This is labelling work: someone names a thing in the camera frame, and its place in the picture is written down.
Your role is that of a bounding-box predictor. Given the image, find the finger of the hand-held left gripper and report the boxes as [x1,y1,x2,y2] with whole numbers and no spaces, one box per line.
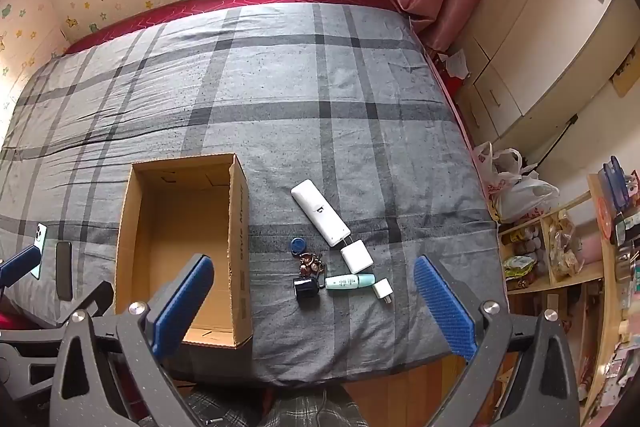
[0,244,43,290]
[64,281,115,332]

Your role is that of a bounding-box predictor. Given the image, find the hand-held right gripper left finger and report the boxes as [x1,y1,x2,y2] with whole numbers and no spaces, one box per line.
[49,253,216,427]

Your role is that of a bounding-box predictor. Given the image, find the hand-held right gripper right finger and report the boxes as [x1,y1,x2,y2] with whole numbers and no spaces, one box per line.
[413,254,581,427]

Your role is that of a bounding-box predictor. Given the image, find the small white charger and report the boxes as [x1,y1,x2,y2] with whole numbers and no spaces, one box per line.
[371,278,396,307]

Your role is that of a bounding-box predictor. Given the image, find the brown cardboard box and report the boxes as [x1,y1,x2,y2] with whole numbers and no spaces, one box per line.
[114,153,253,350]

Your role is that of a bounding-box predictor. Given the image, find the teal lotion bottle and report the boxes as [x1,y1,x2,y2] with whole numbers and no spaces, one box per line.
[325,273,376,292]

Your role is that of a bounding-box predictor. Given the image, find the large white charger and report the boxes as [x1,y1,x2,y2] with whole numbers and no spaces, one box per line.
[341,242,375,274]

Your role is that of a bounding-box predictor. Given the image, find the black glossy cylinder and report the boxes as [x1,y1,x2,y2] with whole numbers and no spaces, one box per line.
[293,277,321,304]

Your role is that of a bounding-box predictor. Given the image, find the keychain with bead charms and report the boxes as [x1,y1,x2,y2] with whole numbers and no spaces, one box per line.
[298,253,327,280]

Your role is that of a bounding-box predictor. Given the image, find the white remote control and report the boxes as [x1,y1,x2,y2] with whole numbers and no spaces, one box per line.
[291,179,351,249]

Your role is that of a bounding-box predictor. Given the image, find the pale green smartphone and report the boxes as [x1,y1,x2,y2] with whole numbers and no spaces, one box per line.
[31,222,48,280]

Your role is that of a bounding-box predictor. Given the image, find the black smartphone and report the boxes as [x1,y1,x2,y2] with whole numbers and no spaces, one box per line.
[55,241,74,302]

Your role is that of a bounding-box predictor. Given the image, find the red velvet cushion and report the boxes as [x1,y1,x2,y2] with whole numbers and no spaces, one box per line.
[0,311,32,334]

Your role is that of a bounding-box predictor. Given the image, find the green snack packet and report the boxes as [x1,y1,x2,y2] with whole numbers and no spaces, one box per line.
[502,256,537,281]

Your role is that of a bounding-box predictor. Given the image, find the clear bag of snacks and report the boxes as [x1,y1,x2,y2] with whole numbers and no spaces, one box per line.
[546,211,584,279]

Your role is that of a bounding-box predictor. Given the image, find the white plastic bag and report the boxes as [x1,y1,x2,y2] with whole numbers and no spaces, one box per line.
[500,172,561,224]

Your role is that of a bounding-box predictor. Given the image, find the red printed plastic bag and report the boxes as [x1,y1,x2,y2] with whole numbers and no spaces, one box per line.
[472,142,525,210]

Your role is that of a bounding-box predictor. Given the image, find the person's plaid trousers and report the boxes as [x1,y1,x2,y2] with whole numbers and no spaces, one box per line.
[170,384,373,427]

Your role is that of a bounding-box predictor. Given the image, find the wooden shelf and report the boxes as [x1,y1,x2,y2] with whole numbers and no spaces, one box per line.
[497,172,640,423]

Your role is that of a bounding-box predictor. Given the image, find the black rod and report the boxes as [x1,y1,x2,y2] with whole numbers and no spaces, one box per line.
[536,113,579,168]

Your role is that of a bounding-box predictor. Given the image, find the blue lidded container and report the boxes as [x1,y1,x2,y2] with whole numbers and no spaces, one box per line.
[601,156,629,214]

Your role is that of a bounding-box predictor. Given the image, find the grey plaid blanket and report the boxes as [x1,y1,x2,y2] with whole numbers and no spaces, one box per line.
[0,2,501,388]

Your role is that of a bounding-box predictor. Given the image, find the crumpled white paper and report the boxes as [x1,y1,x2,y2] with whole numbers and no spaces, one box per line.
[440,49,469,78]

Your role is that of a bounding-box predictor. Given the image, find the cream wardrobe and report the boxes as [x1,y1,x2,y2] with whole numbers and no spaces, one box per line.
[450,0,640,150]

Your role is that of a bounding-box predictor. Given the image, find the brown cardboard piece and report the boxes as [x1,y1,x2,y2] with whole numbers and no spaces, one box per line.
[611,56,640,98]

